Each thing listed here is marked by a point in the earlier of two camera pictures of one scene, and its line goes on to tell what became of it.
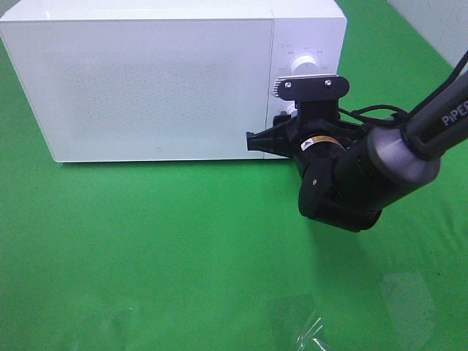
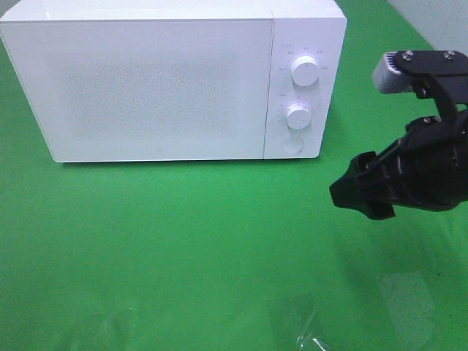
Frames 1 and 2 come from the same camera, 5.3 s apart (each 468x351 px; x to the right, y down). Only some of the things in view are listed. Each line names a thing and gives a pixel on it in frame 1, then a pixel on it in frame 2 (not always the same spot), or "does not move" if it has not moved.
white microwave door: x=145 y=89 does not move
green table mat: x=218 y=255 does not move
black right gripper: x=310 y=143 -> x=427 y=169
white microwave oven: x=121 y=80 does not move
